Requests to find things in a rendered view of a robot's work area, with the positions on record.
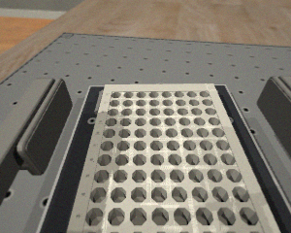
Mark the grey perforated breadboard plate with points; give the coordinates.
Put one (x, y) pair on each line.
(82, 60)

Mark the black rectangular plate nest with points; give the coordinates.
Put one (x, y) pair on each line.
(57, 213)

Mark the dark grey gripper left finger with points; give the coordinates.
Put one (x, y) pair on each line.
(30, 132)

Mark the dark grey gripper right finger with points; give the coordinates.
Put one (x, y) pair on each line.
(275, 104)

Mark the white well plate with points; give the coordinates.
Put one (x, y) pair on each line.
(160, 143)

